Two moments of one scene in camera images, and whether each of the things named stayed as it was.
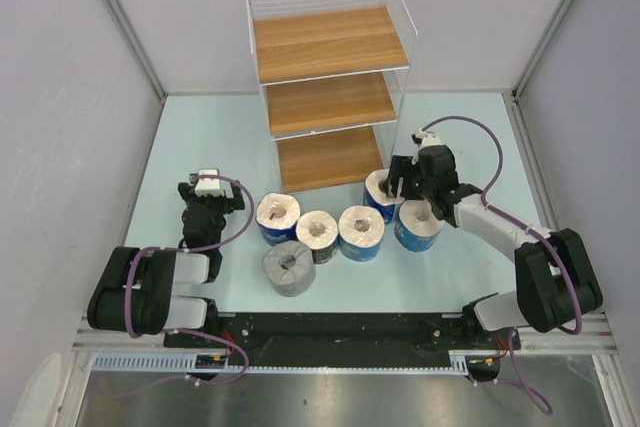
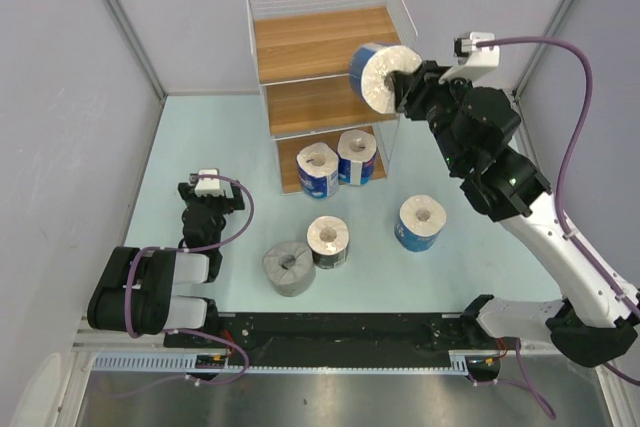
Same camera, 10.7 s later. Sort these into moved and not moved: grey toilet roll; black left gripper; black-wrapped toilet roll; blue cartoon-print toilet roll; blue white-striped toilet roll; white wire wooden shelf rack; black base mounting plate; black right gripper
Moved: blue cartoon-print toilet roll; black right gripper; blue white-striped toilet roll; black-wrapped toilet roll
Not moved: black base mounting plate; white wire wooden shelf rack; black left gripper; grey toilet roll
